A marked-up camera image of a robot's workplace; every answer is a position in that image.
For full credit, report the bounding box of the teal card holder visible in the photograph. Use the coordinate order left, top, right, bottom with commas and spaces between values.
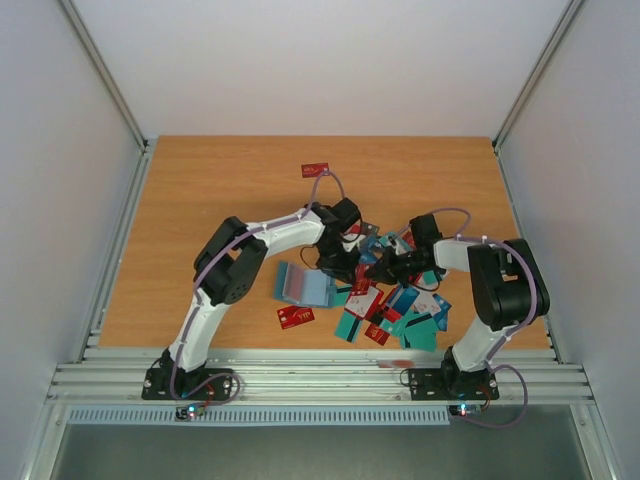
273, 261, 336, 308

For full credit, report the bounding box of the white card floral print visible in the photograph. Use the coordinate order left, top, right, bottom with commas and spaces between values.
344, 287, 383, 320

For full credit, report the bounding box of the white card red circle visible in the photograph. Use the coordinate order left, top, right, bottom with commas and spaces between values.
282, 264, 305, 304

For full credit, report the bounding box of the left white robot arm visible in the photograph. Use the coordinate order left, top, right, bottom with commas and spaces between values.
149, 198, 361, 400

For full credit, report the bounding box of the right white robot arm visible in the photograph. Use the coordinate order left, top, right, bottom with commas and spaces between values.
365, 213, 550, 403

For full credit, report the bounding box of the blue white card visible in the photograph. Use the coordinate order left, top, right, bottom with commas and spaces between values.
385, 285, 420, 316

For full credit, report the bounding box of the teal card left stripe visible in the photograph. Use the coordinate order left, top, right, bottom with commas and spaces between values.
330, 285, 351, 308

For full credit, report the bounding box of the red card bottom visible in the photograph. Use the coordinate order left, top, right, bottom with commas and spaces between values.
364, 324, 390, 346

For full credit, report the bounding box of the teal card black stripe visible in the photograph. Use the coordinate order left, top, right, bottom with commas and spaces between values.
334, 310, 363, 343

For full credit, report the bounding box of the teal card bottom right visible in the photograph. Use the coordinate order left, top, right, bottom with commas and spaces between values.
400, 314, 439, 352

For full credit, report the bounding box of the lone red VIP card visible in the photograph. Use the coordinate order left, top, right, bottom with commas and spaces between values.
301, 163, 330, 178

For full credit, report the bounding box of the right small circuit board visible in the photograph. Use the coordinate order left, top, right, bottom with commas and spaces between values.
449, 404, 484, 417

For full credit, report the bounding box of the small circuit board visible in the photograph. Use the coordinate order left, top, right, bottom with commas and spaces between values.
175, 404, 207, 421
449, 404, 484, 417

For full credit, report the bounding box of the left small circuit board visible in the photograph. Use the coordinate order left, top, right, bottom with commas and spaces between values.
175, 404, 207, 421

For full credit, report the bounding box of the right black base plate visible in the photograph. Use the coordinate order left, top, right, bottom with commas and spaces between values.
407, 368, 500, 401

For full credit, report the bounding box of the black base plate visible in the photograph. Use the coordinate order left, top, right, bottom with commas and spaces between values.
407, 368, 500, 401
141, 367, 238, 402

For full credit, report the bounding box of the blue slotted cable duct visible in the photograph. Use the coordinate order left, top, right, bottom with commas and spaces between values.
67, 405, 451, 427

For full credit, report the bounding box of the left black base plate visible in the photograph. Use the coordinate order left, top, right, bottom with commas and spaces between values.
141, 367, 238, 402

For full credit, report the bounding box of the aluminium rail platform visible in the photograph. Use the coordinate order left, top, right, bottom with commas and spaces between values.
46, 347, 594, 405

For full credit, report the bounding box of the right aluminium frame post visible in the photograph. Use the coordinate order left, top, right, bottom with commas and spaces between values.
492, 0, 587, 156

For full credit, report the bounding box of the aluminium frame post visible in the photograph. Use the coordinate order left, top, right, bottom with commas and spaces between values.
56, 0, 148, 152
492, 0, 587, 156

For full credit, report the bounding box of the left aluminium frame post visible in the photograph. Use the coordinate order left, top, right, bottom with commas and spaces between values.
56, 0, 148, 152

